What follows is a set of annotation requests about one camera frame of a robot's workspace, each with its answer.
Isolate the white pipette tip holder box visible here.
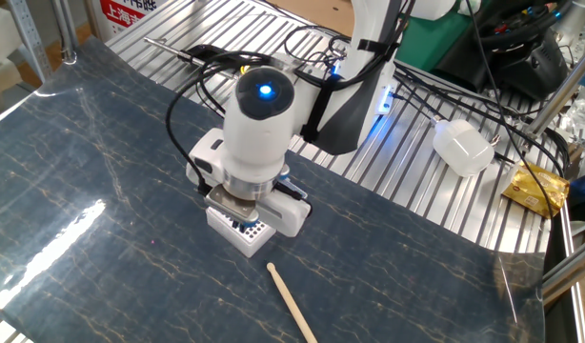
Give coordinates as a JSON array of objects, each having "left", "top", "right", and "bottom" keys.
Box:
[{"left": 205, "top": 204, "right": 278, "bottom": 259}]

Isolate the short black cable with plug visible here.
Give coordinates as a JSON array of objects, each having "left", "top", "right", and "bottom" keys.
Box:
[{"left": 272, "top": 179, "right": 313, "bottom": 216}]

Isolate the red and white sign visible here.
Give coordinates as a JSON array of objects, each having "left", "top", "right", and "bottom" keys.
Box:
[{"left": 99, "top": 0, "right": 168, "bottom": 37}]

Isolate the white plastic bottle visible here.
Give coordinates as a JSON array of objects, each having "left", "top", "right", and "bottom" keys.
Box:
[{"left": 430, "top": 117, "right": 496, "bottom": 178}]

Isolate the aluminium frame post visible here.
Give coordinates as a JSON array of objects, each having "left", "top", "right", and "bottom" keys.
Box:
[{"left": 525, "top": 45, "right": 585, "bottom": 139}]

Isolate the long black cable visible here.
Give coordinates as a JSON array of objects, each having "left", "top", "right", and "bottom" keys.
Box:
[{"left": 165, "top": 47, "right": 351, "bottom": 196}]

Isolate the perforated metal rail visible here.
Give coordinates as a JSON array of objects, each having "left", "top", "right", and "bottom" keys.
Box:
[{"left": 6, "top": 0, "right": 53, "bottom": 85}]

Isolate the brown cardboard sheet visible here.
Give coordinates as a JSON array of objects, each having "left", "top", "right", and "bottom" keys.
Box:
[{"left": 268, "top": 0, "right": 355, "bottom": 37}]

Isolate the black clamp with metal rod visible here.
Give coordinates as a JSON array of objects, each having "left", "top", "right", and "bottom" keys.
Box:
[{"left": 143, "top": 36, "right": 246, "bottom": 77}]

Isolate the gold foil packet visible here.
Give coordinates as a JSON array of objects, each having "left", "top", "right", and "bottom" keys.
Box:
[{"left": 500, "top": 160, "right": 571, "bottom": 219}]

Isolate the wooden drumstick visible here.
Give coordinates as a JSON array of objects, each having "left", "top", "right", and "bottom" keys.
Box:
[{"left": 266, "top": 261, "right": 319, "bottom": 343}]

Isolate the dark blue marble mat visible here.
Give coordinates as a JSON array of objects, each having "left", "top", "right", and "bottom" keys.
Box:
[{"left": 0, "top": 36, "right": 546, "bottom": 343}]

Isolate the black equipment pile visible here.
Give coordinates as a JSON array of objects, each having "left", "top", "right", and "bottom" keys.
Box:
[{"left": 433, "top": 0, "right": 571, "bottom": 102}]

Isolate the green mat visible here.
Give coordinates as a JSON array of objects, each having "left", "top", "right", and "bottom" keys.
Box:
[{"left": 396, "top": 9, "right": 470, "bottom": 72}]

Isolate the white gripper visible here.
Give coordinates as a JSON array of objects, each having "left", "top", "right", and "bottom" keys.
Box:
[{"left": 186, "top": 127, "right": 313, "bottom": 238}]

